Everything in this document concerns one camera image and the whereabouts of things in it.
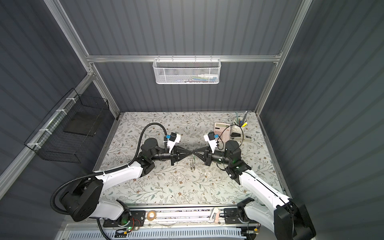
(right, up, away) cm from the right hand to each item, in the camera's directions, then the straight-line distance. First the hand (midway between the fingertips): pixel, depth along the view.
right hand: (195, 154), depth 71 cm
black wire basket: (-64, +9, 0) cm, 65 cm away
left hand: (-1, 0, 0) cm, 1 cm away
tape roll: (-24, -32, +3) cm, 40 cm away
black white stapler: (+30, +7, +30) cm, 43 cm away
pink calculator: (+20, +10, +37) cm, 43 cm away
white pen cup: (+32, +17, +31) cm, 47 cm away
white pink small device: (+10, -30, +1) cm, 32 cm away
